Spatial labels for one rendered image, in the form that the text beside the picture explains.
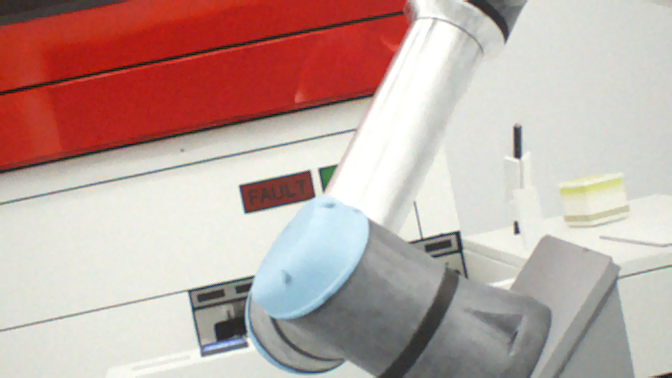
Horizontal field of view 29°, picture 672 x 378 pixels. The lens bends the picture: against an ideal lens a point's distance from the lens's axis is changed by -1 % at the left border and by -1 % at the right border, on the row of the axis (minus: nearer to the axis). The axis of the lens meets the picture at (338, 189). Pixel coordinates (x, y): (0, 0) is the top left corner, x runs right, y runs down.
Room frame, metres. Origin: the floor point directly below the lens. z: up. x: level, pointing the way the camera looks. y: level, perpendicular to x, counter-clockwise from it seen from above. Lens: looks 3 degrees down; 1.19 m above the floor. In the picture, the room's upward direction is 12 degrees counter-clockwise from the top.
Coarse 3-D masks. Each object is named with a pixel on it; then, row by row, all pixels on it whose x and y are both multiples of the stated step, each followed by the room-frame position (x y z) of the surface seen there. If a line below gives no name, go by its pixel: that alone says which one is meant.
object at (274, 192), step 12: (276, 180) 2.07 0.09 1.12; (288, 180) 2.07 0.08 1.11; (300, 180) 2.07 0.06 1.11; (252, 192) 2.06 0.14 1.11; (264, 192) 2.07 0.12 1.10; (276, 192) 2.07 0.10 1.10; (288, 192) 2.07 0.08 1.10; (300, 192) 2.07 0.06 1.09; (312, 192) 2.07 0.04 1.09; (252, 204) 2.06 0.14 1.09; (264, 204) 2.07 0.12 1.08; (276, 204) 2.07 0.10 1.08
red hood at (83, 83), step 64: (0, 0) 1.99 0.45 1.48; (64, 0) 2.00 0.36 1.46; (128, 0) 2.00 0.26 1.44; (192, 0) 2.01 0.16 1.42; (256, 0) 2.02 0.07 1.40; (320, 0) 2.04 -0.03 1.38; (384, 0) 2.05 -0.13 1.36; (0, 64) 1.98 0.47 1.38; (64, 64) 1.99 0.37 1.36; (128, 64) 2.00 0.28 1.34; (192, 64) 2.01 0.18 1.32; (256, 64) 2.02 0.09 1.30; (320, 64) 2.03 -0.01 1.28; (384, 64) 2.04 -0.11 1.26; (0, 128) 1.98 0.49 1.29; (64, 128) 1.99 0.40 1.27; (128, 128) 2.00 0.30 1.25; (192, 128) 2.01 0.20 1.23
